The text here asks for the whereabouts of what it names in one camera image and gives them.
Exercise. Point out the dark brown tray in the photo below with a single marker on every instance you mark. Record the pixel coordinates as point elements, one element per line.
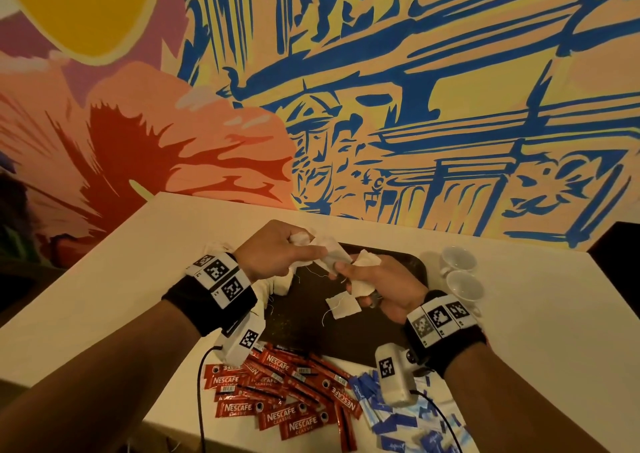
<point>300,318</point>

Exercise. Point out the person's right forearm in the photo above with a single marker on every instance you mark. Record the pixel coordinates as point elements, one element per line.
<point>520,408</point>

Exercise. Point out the black left wristband with markers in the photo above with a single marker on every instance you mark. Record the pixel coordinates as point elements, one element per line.
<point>210,293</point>

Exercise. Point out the black wristband with markers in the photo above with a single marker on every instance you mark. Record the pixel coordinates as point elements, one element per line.
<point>445,330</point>
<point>210,293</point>

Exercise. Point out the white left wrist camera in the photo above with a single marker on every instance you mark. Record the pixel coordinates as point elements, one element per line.
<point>243,340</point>

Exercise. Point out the pile of red Nescafe sachets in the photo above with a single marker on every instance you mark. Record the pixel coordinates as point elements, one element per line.
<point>290,398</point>

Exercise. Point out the small white cup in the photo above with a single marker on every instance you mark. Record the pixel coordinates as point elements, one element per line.
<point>465,288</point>
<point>459,258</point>

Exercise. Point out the person's left hand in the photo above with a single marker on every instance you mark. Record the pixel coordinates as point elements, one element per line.
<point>275,250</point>

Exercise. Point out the pile of blue sugar sachets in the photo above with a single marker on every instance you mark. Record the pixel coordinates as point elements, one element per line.
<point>400,423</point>

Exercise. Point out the row of tea bags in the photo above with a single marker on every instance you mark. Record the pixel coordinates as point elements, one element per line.
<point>282,281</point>

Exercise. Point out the black right wristband with markers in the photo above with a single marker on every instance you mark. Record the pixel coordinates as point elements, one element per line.
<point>445,330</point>

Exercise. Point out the person's right hand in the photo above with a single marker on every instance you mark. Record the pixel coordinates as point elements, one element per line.
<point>395,286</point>

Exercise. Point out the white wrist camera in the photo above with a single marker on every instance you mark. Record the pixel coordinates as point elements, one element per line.
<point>243,340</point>
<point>393,373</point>

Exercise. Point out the person's left forearm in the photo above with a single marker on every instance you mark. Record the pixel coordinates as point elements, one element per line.
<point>90,388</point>

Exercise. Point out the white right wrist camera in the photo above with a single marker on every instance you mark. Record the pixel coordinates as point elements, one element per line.
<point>393,373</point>

